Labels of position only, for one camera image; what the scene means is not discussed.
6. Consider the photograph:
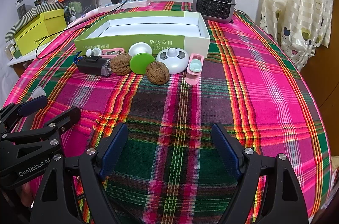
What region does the heart pattern curtain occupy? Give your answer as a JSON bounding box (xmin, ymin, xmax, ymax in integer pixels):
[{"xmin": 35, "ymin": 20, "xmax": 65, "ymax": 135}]
[{"xmin": 260, "ymin": 0, "xmax": 334, "ymax": 70}]

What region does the black charging cable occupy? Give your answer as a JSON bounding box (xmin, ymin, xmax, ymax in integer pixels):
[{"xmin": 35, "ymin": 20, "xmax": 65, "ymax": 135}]
[{"xmin": 35, "ymin": 0, "xmax": 132, "ymax": 60}]

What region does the small white knob gadget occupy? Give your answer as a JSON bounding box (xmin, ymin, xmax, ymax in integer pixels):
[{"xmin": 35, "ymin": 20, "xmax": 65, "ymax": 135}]
[{"xmin": 86, "ymin": 47, "xmax": 102, "ymax": 57}]

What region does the white power strip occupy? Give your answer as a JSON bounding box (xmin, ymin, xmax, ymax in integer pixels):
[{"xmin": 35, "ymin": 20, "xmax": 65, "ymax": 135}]
[{"xmin": 98, "ymin": 0, "xmax": 151, "ymax": 13}]

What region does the black rectangular light device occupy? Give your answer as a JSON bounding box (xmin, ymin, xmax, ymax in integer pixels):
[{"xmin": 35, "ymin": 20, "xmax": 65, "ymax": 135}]
[{"xmin": 77, "ymin": 56, "xmax": 113, "ymax": 77}]

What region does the white round panda gadget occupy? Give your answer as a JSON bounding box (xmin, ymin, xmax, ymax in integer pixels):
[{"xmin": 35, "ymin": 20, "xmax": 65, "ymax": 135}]
[{"xmin": 156, "ymin": 48, "xmax": 189, "ymax": 75}]

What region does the clear plastic storage bin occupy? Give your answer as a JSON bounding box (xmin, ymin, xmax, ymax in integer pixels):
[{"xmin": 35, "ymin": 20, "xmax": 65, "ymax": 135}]
[{"xmin": 63, "ymin": 0, "xmax": 98, "ymax": 18}]

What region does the blue orange cord toy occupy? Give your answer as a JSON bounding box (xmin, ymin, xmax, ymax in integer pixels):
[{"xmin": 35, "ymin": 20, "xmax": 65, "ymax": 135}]
[{"xmin": 73, "ymin": 52, "xmax": 81, "ymax": 65}]

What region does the green white spool toy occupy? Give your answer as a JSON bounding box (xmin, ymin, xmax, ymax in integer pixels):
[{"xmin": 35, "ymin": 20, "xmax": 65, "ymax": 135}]
[{"xmin": 128, "ymin": 42, "xmax": 155, "ymax": 75}]

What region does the pink white tube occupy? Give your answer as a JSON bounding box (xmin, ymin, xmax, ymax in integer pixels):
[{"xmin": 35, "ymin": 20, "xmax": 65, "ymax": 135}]
[{"xmin": 67, "ymin": 8, "xmax": 99, "ymax": 29}]

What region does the pink plaid bed cloth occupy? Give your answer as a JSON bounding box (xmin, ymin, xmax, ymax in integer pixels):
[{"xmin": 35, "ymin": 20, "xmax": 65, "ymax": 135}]
[{"xmin": 6, "ymin": 14, "xmax": 333, "ymax": 223}]

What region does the brown walnut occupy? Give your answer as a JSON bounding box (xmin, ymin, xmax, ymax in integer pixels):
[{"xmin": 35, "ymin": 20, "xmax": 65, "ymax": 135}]
[
  {"xmin": 110, "ymin": 53, "xmax": 132, "ymax": 76},
  {"xmin": 146, "ymin": 62, "xmax": 170, "ymax": 85}
]

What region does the pink clip with lens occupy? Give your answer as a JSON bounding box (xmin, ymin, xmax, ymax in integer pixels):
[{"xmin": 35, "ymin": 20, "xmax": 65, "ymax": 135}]
[{"xmin": 185, "ymin": 53, "xmax": 204, "ymax": 85}]

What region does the yellow green shoe box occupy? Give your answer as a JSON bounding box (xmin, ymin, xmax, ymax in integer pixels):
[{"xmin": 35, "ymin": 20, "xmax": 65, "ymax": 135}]
[{"xmin": 14, "ymin": 8, "xmax": 66, "ymax": 56}]

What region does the grey patterned box lid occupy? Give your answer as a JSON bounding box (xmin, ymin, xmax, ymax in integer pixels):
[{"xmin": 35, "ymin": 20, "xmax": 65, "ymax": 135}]
[{"xmin": 5, "ymin": 3, "xmax": 65, "ymax": 42}]

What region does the green white cardboard box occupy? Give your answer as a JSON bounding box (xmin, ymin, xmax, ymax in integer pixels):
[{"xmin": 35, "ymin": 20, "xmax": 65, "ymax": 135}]
[{"xmin": 74, "ymin": 10, "xmax": 210, "ymax": 57}]

